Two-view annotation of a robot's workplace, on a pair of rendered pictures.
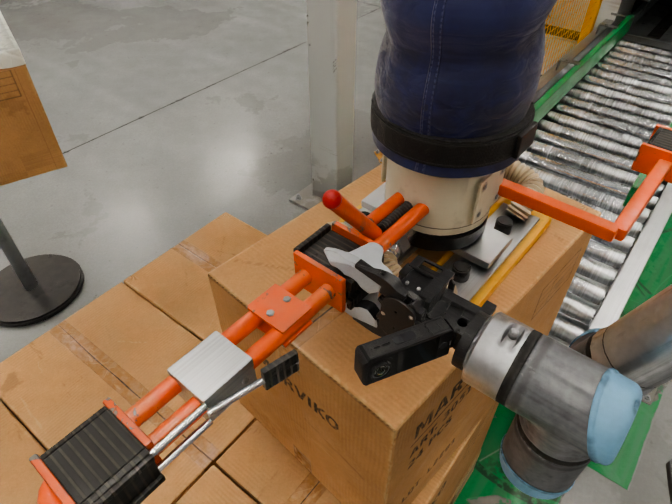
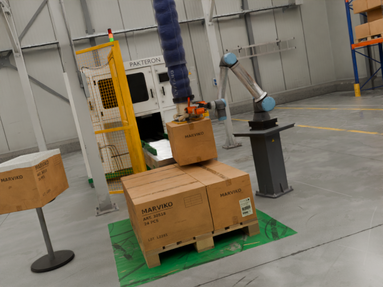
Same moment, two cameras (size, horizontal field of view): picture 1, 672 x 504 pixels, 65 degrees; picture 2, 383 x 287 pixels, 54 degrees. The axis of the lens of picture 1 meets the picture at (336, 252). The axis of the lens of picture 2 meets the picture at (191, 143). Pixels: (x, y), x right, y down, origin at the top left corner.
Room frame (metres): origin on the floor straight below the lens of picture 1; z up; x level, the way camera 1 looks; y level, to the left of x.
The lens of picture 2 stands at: (-1.78, 3.05, 1.37)
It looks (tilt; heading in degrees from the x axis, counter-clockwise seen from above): 9 degrees down; 308
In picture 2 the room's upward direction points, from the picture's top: 11 degrees counter-clockwise
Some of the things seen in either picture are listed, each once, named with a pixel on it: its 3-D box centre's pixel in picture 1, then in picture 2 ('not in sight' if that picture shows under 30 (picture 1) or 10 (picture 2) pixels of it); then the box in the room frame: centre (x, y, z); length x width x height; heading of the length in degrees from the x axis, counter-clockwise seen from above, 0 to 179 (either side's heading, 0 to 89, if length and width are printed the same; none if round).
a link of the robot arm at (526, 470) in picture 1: (549, 441); (221, 114); (0.31, -0.26, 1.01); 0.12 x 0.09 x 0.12; 137
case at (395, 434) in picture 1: (406, 314); (190, 139); (0.68, -0.14, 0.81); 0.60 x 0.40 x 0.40; 136
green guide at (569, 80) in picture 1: (568, 71); (143, 146); (2.28, -1.05, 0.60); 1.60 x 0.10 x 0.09; 142
